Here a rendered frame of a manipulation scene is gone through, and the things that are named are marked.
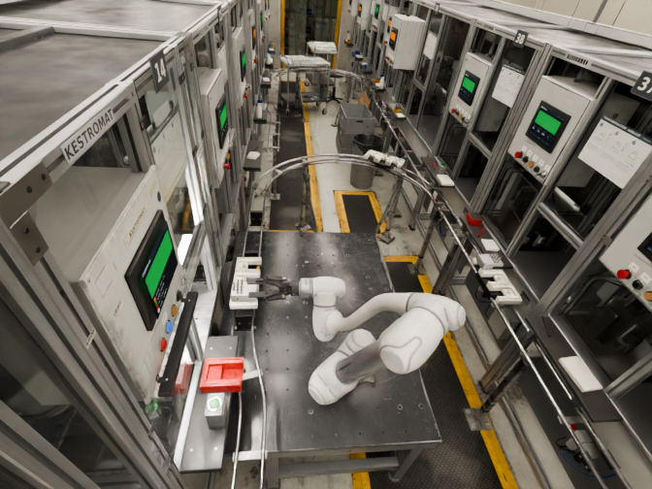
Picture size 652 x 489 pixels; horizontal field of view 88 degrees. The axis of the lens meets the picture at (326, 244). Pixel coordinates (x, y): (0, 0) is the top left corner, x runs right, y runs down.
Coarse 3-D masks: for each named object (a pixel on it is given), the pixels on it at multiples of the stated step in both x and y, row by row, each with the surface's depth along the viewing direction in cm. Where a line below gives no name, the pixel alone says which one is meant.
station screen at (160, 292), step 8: (168, 232) 93; (160, 240) 87; (152, 256) 82; (176, 256) 100; (168, 264) 93; (176, 264) 100; (144, 272) 77; (168, 272) 93; (144, 280) 77; (160, 280) 87; (168, 280) 93; (160, 288) 87; (168, 288) 93; (160, 296) 87; (152, 304) 82; (160, 304) 88
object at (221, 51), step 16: (208, 32) 160; (208, 48) 161; (224, 48) 200; (208, 64) 161; (224, 64) 200; (224, 80) 201; (224, 176) 208; (224, 192) 209; (224, 208) 209; (224, 224) 210
